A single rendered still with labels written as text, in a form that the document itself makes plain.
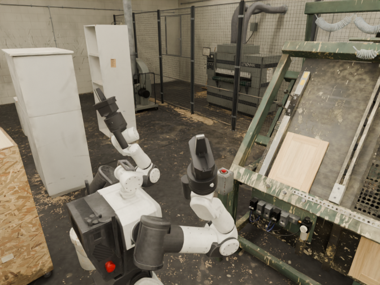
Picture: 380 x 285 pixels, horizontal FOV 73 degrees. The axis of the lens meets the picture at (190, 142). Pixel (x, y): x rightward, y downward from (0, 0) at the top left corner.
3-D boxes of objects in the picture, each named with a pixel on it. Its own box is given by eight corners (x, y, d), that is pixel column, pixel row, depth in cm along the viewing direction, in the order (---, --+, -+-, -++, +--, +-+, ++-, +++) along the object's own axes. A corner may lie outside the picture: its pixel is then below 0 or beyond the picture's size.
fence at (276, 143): (259, 175, 209) (258, 173, 206) (305, 73, 219) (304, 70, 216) (265, 176, 206) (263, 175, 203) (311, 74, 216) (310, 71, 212)
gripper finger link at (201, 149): (206, 134, 63) (207, 151, 68) (193, 137, 63) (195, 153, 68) (207, 139, 62) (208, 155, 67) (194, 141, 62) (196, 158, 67)
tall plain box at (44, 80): (35, 173, 384) (1, 48, 314) (77, 161, 418) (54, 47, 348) (48, 202, 319) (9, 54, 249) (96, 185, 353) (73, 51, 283)
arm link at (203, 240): (228, 263, 97) (177, 263, 86) (214, 236, 107) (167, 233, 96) (243, 241, 93) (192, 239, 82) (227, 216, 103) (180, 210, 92)
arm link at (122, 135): (129, 115, 125) (140, 135, 129) (110, 124, 126) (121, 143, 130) (124, 122, 114) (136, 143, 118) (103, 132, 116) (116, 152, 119)
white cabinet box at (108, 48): (99, 130, 551) (83, 25, 469) (124, 124, 584) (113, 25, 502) (110, 138, 507) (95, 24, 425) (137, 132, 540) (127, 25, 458)
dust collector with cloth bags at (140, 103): (113, 103, 750) (103, 20, 662) (135, 100, 789) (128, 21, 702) (135, 115, 651) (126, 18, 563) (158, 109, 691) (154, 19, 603)
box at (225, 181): (212, 191, 210) (213, 172, 203) (221, 185, 218) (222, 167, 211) (224, 197, 203) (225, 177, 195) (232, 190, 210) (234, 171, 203)
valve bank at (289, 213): (240, 219, 205) (242, 194, 196) (250, 211, 215) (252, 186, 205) (302, 254, 173) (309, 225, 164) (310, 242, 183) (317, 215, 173)
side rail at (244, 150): (237, 166, 229) (232, 163, 221) (285, 60, 241) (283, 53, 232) (242, 168, 226) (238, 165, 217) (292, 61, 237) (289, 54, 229)
